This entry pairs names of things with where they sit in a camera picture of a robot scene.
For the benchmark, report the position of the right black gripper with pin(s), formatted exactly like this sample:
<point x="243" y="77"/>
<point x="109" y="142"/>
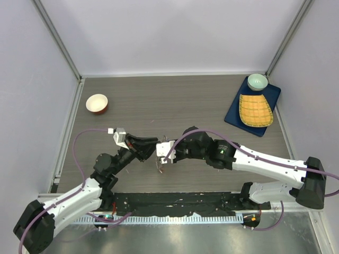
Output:
<point x="177" y="156"/>

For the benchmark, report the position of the red bowl white inside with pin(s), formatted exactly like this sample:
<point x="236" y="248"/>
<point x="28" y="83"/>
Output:
<point x="97" y="104"/>

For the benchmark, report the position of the yellow woven bamboo plate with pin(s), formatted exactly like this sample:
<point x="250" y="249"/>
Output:
<point x="254" y="111"/>

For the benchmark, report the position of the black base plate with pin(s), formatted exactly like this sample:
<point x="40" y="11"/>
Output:
<point x="183" y="204"/>

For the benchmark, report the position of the white slotted cable duct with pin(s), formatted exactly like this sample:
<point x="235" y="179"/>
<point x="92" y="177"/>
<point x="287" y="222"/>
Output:
<point x="194" y="219"/>

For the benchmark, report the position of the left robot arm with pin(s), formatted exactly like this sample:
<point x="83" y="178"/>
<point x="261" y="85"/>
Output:
<point x="41" y="222"/>

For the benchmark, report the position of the large silver keyring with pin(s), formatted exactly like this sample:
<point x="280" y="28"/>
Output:
<point x="159" y="166"/>

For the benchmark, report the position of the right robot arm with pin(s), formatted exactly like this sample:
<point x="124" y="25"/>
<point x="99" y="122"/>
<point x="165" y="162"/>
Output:
<point x="294" y="180"/>

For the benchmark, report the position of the light green bowl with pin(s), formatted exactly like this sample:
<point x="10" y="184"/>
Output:
<point x="257" y="82"/>

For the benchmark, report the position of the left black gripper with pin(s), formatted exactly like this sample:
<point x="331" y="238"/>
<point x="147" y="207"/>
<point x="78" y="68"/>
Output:
<point x="141" y="147"/>

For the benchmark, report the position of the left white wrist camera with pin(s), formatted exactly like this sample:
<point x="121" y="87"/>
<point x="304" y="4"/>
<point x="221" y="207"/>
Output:
<point x="119" y="135"/>

